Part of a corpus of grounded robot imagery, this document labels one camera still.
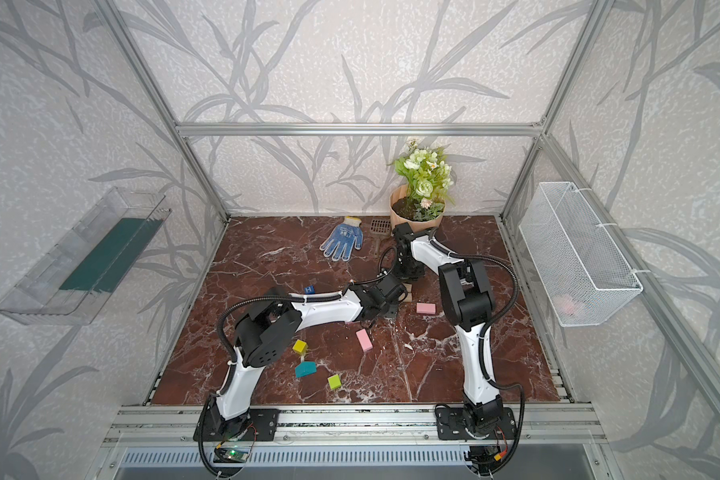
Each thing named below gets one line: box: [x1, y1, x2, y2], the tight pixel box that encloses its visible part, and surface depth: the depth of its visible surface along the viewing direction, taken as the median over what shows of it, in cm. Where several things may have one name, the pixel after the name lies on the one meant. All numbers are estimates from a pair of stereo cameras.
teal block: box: [295, 361, 317, 378], surface depth 84 cm
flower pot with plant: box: [389, 138, 455, 230], surface depth 98 cm
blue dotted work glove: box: [319, 217, 364, 262], surface depth 114 cm
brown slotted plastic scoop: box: [370, 218, 391, 257], surface depth 117 cm
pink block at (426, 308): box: [416, 302, 436, 314], surface depth 96 cm
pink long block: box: [356, 328, 373, 352], surface depth 88 cm
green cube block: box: [328, 374, 342, 390], surface depth 82 cm
